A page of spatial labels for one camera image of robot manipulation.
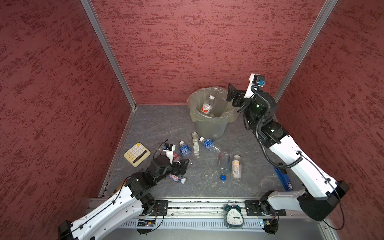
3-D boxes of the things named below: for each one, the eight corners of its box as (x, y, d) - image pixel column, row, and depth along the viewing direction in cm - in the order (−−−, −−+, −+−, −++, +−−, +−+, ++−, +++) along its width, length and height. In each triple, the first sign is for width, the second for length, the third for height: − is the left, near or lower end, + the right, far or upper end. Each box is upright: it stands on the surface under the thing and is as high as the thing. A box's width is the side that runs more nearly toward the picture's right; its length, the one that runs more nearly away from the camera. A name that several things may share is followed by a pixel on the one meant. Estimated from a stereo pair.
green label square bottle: (193, 156, 94) (193, 152, 90) (191, 135, 104) (191, 131, 100) (200, 155, 94) (200, 151, 90) (197, 134, 105) (198, 130, 100)
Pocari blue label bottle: (214, 156, 92) (214, 154, 89) (198, 140, 100) (198, 137, 97) (220, 151, 94) (221, 148, 91) (204, 136, 102) (205, 133, 99)
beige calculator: (123, 157, 94) (121, 156, 92) (139, 143, 101) (137, 141, 98) (136, 169, 89) (135, 167, 87) (152, 153, 96) (151, 151, 94)
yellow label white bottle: (231, 177, 86) (233, 174, 82) (231, 157, 94) (232, 153, 90) (240, 178, 85) (242, 175, 81) (239, 158, 93) (241, 154, 89)
